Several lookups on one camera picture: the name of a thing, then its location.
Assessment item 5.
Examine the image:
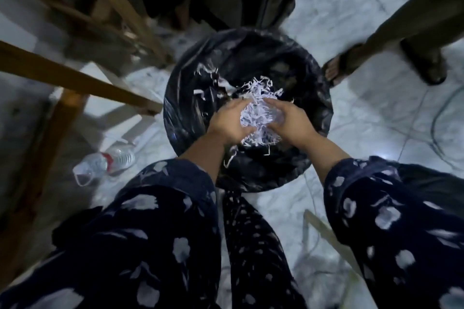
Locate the person's patterned dark trouser leg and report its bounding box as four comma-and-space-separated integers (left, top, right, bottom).
222, 190, 309, 309

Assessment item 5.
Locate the bundle of white shredded paper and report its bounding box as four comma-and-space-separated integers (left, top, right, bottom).
224, 76, 284, 169

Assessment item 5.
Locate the person's right forearm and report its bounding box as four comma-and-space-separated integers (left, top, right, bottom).
297, 133, 446, 269

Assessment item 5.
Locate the person's right hand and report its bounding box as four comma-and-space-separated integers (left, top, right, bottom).
263, 98, 320, 147

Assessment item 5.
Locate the dark sandal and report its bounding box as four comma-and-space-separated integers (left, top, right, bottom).
321, 43, 368, 88

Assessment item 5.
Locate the wooden stick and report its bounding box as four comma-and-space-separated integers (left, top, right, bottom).
303, 210, 363, 277

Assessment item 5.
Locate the clear plastic water bottle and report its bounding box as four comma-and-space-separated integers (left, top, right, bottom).
73, 143, 136, 188

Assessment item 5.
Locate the person's left forearm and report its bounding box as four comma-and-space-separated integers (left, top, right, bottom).
120, 131, 232, 248

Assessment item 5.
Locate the black bin liner bag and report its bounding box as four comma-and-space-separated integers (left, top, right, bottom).
163, 27, 334, 193

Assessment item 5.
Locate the person's left hand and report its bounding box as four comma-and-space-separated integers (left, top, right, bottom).
207, 98, 254, 146

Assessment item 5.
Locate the wooden table frame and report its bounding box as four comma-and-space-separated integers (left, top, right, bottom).
0, 0, 174, 284

